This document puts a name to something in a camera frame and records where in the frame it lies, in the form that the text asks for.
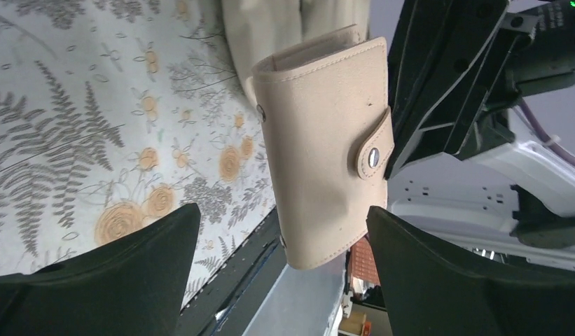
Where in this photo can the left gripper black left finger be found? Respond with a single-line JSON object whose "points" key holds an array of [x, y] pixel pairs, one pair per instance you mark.
{"points": [[131, 286]]}

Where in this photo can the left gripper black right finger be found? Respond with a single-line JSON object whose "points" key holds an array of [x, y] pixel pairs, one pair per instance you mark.
{"points": [[433, 287]]}

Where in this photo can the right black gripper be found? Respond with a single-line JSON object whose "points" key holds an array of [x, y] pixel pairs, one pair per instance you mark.
{"points": [[446, 56]]}

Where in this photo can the tan wooden square block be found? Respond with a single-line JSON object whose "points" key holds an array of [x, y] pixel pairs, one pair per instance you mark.
{"points": [[327, 128]]}

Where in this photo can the beige canvas student bag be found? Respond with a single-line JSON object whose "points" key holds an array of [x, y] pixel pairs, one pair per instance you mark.
{"points": [[256, 29]]}

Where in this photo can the floral patterned table mat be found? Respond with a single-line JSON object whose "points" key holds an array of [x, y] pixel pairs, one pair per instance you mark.
{"points": [[112, 115]]}

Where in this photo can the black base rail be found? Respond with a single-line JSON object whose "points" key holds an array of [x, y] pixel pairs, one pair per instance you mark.
{"points": [[227, 304]]}

